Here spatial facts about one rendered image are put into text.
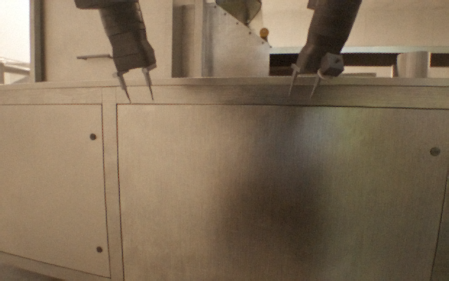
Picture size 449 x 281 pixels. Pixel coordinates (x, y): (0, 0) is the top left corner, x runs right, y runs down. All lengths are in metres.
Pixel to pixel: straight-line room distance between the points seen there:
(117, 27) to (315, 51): 0.36
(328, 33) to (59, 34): 1.04
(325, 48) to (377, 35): 4.79
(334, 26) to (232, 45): 0.50
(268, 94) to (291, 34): 4.36
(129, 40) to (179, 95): 0.23
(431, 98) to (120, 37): 0.69
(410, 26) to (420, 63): 4.73
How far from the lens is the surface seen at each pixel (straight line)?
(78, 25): 1.16
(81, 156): 0.84
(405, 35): 5.46
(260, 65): 0.87
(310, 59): 0.47
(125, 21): 0.47
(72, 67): 1.14
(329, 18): 0.47
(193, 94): 0.63
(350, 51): 0.93
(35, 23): 1.29
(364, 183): 0.66
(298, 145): 0.60
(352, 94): 0.63
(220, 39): 0.92
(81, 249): 0.97
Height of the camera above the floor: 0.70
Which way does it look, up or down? 6 degrees down
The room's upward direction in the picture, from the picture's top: 1 degrees clockwise
